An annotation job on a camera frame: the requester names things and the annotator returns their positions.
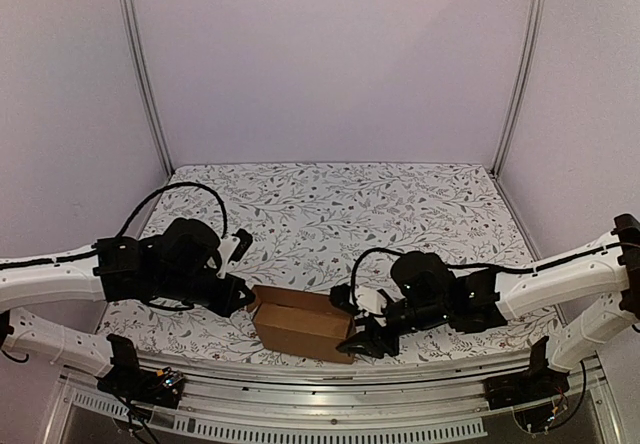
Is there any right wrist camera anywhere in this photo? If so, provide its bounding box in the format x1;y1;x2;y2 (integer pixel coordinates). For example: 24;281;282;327
329;284;392;318

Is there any aluminium frame post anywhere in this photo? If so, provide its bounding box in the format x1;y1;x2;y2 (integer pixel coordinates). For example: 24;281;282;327
490;0;545;181
119;0;174;177

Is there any aluminium front rail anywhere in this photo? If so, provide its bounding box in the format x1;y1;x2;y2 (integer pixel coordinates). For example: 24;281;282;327
42;348;619;444

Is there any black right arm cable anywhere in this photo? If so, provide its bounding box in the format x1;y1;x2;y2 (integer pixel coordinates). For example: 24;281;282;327
348;247;640;315

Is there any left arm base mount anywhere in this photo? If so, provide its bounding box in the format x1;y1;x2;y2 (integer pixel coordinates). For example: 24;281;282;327
97;366;186;409

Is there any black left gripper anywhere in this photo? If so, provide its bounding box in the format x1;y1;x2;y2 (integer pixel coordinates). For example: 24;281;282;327
155;271;255;319

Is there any left aluminium frame post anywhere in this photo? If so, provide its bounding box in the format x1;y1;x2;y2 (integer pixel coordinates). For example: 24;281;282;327
119;0;174;177

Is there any small green circuit board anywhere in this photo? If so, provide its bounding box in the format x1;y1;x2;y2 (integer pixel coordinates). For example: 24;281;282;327
155;367;185;389

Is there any brown cardboard box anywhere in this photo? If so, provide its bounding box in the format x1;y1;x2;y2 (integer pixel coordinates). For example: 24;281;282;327
247;285;355;365

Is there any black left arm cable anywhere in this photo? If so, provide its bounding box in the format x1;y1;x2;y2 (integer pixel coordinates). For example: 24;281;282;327
0;181;229;268

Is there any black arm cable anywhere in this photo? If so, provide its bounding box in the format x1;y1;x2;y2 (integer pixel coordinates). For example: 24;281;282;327
0;181;229;268
348;247;640;315

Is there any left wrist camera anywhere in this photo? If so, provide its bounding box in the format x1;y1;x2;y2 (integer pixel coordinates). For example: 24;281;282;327
215;229;253;279

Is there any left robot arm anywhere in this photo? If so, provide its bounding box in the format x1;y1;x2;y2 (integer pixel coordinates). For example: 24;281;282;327
1;218;255;398

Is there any right aluminium frame post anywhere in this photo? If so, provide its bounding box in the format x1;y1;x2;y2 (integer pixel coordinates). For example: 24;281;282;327
490;0;545;181

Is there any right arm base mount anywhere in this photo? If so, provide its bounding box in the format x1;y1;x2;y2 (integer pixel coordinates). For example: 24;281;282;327
482;369;570;410

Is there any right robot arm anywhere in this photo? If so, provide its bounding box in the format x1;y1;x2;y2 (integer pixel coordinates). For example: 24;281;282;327
330;214;639;400

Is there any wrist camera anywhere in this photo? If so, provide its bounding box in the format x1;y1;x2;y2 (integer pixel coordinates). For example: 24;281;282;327
329;284;392;318
215;229;253;279

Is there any floral patterned table mat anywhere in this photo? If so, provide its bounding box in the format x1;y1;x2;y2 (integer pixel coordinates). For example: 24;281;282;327
97;163;562;367

